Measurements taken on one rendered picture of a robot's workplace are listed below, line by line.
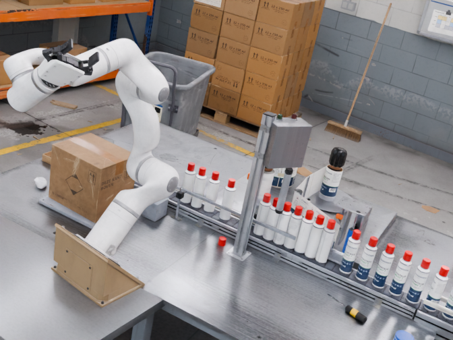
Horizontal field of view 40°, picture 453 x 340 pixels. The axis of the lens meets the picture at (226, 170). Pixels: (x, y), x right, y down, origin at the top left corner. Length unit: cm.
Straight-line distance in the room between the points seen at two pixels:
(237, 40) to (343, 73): 165
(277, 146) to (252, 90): 380
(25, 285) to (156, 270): 51
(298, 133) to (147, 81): 71
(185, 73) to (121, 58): 366
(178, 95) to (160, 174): 267
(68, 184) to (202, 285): 78
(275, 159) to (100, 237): 76
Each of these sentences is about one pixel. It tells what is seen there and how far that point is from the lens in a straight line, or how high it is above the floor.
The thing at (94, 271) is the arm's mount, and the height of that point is 95.
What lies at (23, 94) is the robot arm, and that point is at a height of 163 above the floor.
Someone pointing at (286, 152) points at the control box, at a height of 136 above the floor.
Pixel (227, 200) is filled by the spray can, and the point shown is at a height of 99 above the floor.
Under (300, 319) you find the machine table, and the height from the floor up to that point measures 83.
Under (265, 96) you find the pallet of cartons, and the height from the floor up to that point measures 45.
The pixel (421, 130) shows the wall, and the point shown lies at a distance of 719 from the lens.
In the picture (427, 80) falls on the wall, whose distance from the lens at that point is 708.
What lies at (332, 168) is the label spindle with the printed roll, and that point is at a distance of 326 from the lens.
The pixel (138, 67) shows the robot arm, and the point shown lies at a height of 169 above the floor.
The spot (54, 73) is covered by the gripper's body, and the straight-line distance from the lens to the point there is 185.
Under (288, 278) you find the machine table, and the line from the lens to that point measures 272.
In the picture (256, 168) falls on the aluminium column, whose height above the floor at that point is 126.
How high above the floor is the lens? 230
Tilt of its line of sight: 25 degrees down
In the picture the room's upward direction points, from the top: 11 degrees clockwise
